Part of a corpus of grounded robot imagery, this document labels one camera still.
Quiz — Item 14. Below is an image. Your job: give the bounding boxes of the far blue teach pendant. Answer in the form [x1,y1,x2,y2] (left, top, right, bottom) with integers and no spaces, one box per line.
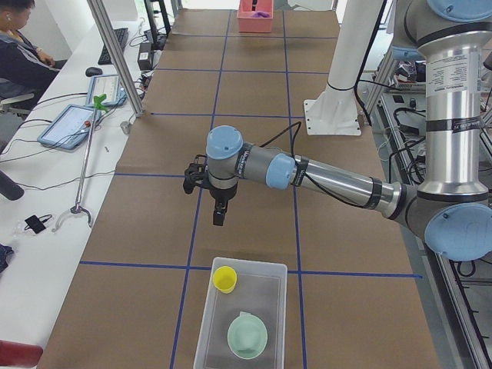
[85,74,127,108]

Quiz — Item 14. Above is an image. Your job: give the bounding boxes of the near blue teach pendant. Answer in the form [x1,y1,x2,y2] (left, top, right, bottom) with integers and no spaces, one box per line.
[37,105,101,151]

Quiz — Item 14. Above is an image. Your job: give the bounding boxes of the pink plastic tray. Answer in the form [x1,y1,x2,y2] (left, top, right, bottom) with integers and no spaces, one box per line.
[236,0,274,33]

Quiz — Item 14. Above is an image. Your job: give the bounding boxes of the blue teach pendant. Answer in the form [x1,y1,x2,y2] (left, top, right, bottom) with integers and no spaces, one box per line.
[85,74,127,108]
[37,105,101,151]

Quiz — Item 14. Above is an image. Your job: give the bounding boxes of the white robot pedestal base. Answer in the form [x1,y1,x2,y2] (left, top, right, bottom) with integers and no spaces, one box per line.
[304,0,386,136]

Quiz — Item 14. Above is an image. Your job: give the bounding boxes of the purple fleece cloth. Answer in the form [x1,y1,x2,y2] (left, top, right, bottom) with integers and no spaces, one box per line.
[251,11,271,18]

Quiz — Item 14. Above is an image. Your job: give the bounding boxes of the light green bowl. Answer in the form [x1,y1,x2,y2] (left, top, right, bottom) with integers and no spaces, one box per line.
[227,311,268,360]

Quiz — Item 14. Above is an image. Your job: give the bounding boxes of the black computer mouse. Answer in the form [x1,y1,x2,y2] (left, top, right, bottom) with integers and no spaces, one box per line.
[85,67,103,77]

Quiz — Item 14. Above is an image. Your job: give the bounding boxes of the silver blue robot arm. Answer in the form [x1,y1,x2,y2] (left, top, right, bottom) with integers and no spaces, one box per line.
[205,1,491,261]

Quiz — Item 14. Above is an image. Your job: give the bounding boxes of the green plastic clamp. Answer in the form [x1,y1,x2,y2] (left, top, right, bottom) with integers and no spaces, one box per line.
[93,94,109,112]

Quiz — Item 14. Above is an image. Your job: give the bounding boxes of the translucent white plastic bin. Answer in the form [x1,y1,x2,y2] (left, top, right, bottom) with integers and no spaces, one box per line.
[193,257,288,368]

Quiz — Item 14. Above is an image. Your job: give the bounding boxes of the metal reacher grabber tool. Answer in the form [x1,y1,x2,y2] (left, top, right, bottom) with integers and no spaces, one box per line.
[51,108,98,233]

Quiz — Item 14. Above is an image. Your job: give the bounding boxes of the yellow plastic cup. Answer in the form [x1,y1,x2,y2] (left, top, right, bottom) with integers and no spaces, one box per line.
[212,265,238,294]

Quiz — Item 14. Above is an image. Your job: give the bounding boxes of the red cylinder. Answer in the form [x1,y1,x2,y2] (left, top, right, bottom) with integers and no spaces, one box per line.
[1,341,44,368]

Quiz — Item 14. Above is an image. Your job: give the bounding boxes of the black computer keyboard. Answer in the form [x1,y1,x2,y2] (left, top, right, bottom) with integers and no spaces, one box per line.
[97,27,130,66]

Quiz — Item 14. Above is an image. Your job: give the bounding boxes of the black power adapter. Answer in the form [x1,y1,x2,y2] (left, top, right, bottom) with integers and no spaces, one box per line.
[137,42,154,71]

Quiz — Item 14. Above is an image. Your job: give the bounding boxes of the aluminium frame post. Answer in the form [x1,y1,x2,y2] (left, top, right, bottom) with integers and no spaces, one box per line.
[87,0,144,118]

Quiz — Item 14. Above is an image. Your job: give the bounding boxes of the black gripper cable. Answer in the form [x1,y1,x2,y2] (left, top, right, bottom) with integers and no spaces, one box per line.
[253,121,376,211]

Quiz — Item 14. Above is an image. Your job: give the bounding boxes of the seated person in jacket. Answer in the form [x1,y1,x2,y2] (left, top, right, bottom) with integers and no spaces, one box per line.
[1,0,66,110]

